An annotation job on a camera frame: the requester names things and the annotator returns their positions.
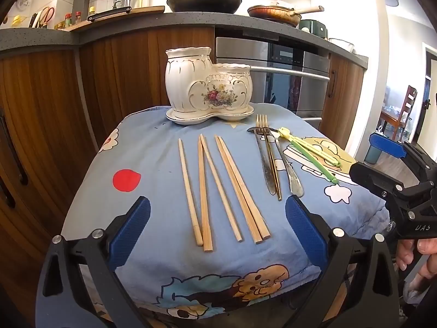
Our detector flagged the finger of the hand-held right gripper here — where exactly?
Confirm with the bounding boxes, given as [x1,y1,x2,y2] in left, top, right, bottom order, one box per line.
[369,133,437,179]
[349,162,435,213]

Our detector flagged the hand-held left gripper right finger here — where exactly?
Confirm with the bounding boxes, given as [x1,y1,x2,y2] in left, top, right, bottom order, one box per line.
[285,195,401,328]

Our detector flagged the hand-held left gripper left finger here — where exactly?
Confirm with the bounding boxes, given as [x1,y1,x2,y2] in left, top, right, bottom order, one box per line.
[36,195,151,328]

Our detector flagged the silver fork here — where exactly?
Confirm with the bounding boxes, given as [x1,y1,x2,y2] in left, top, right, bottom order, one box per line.
[270,128,305,199]

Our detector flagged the wooden chopstick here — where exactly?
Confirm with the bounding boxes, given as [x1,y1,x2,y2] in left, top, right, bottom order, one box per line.
[218,137,272,240]
[197,136,214,253]
[214,136,264,245]
[178,138,203,246]
[200,134,245,243]

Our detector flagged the green training chopsticks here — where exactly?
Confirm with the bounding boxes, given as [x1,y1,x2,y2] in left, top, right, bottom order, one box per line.
[277,127,342,183]

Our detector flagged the white floral ceramic utensil holder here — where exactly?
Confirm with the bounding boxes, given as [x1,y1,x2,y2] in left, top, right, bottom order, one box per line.
[165,46,253,112]

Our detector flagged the person's right hand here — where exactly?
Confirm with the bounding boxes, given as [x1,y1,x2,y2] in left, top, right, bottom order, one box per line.
[396,237,437,281]

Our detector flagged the teal cup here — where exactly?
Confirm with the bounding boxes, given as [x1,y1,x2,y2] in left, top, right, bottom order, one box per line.
[364,144,382,165]

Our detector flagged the wooden chair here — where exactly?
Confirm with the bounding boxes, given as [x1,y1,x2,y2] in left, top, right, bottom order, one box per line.
[378,85,418,141]

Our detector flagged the wooden kitchen cabinet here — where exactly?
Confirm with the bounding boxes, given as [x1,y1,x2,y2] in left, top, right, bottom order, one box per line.
[319,54,366,148]
[0,27,216,315]

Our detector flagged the person's patterned clothing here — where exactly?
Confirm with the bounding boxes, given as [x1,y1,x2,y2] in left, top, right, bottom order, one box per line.
[398,277,437,306]

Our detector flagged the small silver spoon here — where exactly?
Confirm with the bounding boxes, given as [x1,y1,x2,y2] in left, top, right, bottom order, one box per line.
[247,126,277,195]

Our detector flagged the blue cartoon printed cloth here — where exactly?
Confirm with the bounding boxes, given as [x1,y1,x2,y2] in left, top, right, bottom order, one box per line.
[36,102,391,328]

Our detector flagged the glass bowl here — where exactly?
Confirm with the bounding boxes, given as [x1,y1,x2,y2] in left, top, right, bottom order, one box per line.
[329,37,356,54]

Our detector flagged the gold fork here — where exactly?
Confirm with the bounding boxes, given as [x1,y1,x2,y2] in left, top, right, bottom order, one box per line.
[256,114,283,201]

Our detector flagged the white ceramic holder tray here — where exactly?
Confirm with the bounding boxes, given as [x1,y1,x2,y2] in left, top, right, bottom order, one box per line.
[166,104,255,125]

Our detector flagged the stainless steel oven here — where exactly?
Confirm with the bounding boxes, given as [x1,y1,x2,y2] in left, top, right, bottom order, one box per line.
[215,37,331,128]

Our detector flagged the green kitchen appliance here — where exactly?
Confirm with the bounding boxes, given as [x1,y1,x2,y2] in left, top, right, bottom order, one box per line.
[299,19,330,40]

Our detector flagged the wooden cutting board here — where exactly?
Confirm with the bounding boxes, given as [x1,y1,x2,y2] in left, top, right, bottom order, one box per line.
[70,6,166,32]

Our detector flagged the frying pan with pale handle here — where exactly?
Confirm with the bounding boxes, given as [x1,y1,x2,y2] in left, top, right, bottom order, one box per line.
[247,4,325,28]

